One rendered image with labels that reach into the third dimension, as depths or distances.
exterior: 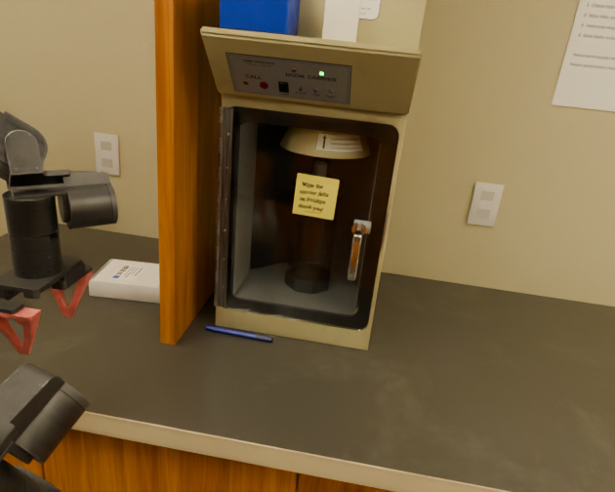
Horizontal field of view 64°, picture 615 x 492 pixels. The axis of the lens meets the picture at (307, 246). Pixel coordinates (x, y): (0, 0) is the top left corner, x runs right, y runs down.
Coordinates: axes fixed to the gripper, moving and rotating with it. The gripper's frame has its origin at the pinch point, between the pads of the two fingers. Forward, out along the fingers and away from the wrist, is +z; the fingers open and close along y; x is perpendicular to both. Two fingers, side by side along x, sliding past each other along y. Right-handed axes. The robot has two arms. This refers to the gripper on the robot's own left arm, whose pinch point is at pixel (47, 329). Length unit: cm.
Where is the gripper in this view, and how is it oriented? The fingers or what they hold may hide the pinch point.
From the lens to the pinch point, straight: 78.3
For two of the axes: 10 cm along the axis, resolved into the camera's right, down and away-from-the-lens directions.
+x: -9.9, -1.3, 1.1
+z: -0.8, 9.2, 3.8
